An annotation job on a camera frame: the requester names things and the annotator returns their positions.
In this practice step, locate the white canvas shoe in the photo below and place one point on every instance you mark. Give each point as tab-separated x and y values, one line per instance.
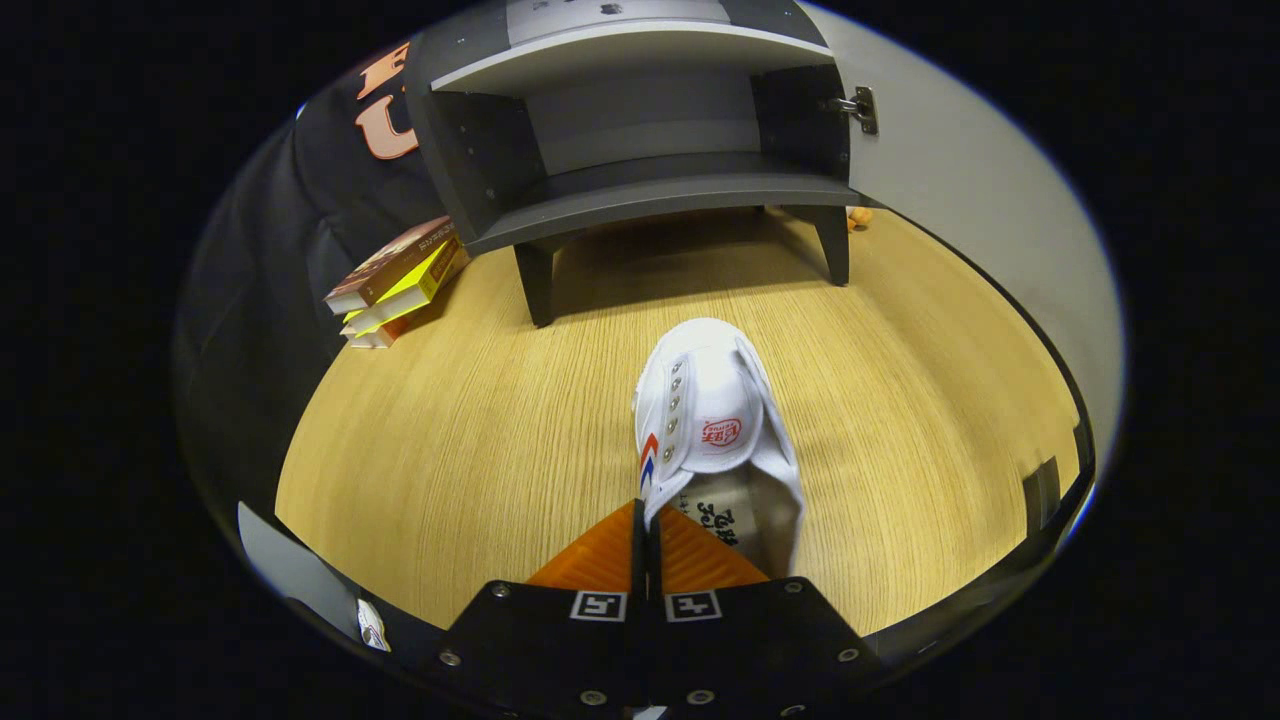
710	390

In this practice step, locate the black backdrop cloth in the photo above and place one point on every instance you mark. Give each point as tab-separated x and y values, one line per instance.
260	300

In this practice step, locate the silver door hinge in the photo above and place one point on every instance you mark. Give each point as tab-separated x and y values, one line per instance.
865	108

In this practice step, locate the brown book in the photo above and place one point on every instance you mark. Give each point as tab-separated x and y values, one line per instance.
385	265

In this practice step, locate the grey shoe cabinet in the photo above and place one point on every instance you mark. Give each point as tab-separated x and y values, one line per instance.
640	195

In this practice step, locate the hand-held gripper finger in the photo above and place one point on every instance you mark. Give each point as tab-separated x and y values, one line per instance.
654	565
638	565

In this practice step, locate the yellow book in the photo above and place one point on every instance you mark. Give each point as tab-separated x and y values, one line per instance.
415	285

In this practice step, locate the orange book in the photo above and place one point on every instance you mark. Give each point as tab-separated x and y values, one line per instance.
395	330

